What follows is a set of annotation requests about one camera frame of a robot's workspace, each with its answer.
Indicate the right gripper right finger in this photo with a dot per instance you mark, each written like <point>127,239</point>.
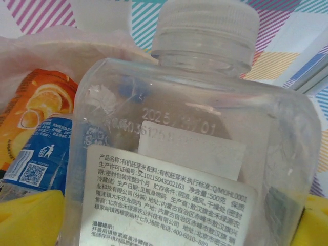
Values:
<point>316,223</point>

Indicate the small blue label bottle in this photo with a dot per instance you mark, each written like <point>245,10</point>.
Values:
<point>43,153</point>

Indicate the aluminium frame post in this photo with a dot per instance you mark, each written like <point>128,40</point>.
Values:
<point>315,77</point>

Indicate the orange snack packet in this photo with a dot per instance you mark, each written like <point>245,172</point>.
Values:
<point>38,102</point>

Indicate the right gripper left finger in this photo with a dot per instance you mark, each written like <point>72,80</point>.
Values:
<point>28,220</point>

